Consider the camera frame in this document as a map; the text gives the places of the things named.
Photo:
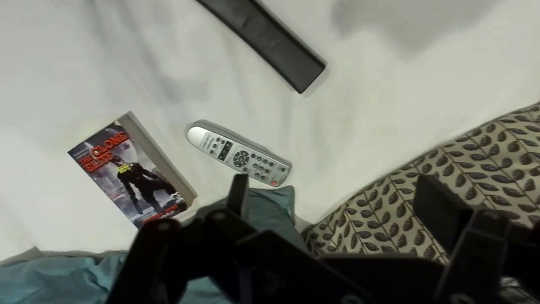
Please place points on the grey remote control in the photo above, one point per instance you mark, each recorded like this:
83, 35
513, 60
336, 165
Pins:
241, 153

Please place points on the white sofa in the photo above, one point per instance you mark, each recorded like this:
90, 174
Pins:
84, 67

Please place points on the black remote control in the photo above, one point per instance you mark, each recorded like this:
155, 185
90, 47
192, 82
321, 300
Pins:
263, 35

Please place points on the teal throw pillow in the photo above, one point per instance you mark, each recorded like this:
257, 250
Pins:
51, 278

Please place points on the paperback book with action cover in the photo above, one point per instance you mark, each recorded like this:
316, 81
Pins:
132, 170

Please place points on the leaf patterned throw pillow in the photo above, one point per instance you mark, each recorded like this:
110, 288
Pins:
495, 152

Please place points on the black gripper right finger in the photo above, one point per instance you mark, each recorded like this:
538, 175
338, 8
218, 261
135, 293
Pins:
449, 219

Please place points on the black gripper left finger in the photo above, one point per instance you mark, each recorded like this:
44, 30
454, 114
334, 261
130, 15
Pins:
236, 195

